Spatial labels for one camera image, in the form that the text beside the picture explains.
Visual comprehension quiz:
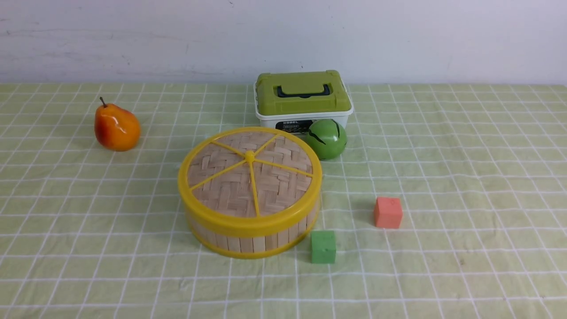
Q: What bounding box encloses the red foam cube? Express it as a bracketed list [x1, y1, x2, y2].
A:
[374, 197, 403, 230]

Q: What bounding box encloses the yellow woven bamboo steamer lid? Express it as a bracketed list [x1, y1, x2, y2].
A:
[178, 127, 322, 237]

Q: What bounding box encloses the green foam cube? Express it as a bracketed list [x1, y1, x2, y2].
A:
[311, 230, 336, 264]

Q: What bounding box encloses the bamboo steamer base yellow rim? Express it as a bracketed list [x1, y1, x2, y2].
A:
[185, 200, 321, 259]

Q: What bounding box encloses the green lidded white storage box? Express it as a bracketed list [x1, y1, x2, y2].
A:
[253, 70, 353, 135]

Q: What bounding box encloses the green checked tablecloth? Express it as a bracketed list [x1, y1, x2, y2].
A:
[0, 83, 567, 319]

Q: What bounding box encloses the green round plastic fruit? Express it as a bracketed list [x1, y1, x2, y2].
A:
[304, 119, 348, 161]

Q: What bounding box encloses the orange plastic pear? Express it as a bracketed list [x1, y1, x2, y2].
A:
[94, 97, 140, 152]

